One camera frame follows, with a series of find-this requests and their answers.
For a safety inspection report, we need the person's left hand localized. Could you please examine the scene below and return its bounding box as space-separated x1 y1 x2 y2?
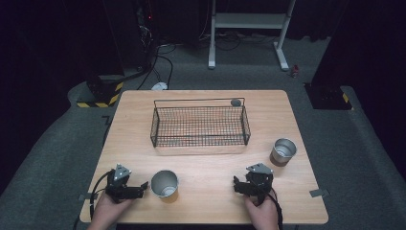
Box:
91 192 134 228

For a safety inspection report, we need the yellow black striped base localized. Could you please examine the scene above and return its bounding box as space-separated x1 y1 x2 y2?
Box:
76 75 124 109

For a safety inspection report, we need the black floor cable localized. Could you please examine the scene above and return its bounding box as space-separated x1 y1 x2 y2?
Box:
137 44 177 91

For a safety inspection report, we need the brown metal cup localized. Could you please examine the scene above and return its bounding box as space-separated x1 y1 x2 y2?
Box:
269 137 298 168

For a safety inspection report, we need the black wire basket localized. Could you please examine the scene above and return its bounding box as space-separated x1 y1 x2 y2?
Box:
149 97 252 149

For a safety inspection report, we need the dark equipment rack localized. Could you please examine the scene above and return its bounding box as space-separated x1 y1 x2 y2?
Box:
132 0 161 72

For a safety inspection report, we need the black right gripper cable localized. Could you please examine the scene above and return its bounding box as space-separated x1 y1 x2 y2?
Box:
267 187 284 230

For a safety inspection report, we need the person's right hand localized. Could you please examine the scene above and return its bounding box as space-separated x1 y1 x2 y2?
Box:
243 188 281 230

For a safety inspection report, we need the white metal stand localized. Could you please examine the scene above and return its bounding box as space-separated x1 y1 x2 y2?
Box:
208 0 297 72

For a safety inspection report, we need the black base with yellow stripe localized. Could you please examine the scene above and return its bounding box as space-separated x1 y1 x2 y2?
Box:
304 82 354 111

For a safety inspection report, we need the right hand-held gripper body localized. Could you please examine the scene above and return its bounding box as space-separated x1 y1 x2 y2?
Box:
243 162 275 205

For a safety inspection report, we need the orange metal cup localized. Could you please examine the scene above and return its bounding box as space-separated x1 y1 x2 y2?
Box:
150 170 180 204

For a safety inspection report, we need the grey tape strip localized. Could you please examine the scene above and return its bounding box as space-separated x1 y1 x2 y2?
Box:
79 192 100 201
308 188 331 198

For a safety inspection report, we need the bundle of black cables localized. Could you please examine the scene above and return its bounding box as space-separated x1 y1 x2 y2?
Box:
198 30 280 52

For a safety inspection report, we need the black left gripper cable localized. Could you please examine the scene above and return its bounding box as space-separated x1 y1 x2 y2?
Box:
89 170 115 221

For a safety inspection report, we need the white power adapter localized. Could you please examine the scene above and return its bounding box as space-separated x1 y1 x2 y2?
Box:
150 81 169 91

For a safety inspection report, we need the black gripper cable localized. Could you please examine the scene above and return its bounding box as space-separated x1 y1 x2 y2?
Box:
267 187 284 230
89 170 115 221

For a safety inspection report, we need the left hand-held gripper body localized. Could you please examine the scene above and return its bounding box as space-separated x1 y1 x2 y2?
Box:
104 163 145 204

